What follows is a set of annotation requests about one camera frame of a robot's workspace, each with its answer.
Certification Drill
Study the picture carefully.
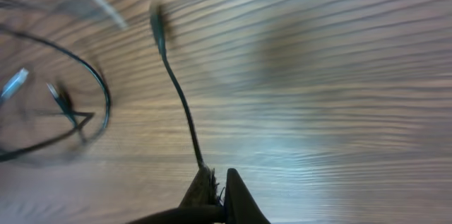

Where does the black usb cable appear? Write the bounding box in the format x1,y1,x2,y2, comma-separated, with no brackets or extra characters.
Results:
0,24,112,163
0,0,129,30
148,3,206,168

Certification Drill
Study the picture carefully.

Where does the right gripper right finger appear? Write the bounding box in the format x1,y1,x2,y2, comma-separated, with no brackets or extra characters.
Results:
224,168,270,224

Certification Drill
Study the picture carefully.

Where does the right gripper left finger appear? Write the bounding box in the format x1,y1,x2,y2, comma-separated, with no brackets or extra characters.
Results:
179,165,219,207

